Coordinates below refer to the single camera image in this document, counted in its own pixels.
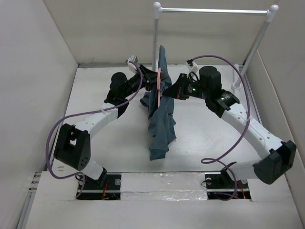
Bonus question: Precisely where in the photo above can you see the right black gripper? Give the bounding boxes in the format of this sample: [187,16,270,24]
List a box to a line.
[163,73,210,100]

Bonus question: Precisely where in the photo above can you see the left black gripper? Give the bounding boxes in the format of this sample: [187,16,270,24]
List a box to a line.
[122,65,168,99]

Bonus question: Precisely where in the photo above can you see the pink plastic hanger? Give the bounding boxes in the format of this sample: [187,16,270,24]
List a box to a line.
[157,68,161,108]

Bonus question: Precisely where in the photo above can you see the blue-grey t shirt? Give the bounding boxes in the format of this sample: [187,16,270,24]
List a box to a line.
[140,45,176,161]

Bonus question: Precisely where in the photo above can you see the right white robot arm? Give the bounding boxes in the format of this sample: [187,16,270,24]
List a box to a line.
[163,66,296,187]

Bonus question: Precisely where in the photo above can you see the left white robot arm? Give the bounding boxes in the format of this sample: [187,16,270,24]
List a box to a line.
[54,65,168,189]

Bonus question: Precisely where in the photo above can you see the white metal clothes rack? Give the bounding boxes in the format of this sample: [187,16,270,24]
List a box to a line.
[152,1,279,75]

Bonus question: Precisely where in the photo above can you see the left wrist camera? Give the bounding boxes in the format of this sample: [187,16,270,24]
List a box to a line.
[126,55,138,73]

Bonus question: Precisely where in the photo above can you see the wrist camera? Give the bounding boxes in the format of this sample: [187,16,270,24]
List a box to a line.
[185,59,199,77]
[126,55,138,73]

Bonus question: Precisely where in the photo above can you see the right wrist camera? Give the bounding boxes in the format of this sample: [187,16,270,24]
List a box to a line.
[185,59,199,77]

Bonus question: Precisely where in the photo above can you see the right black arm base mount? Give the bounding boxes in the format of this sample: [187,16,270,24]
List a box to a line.
[201,168,251,201]

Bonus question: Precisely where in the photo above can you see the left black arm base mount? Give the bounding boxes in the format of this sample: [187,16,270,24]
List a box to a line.
[76,173,122,200]

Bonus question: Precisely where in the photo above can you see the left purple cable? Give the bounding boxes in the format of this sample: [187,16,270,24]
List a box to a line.
[46,62,143,198]

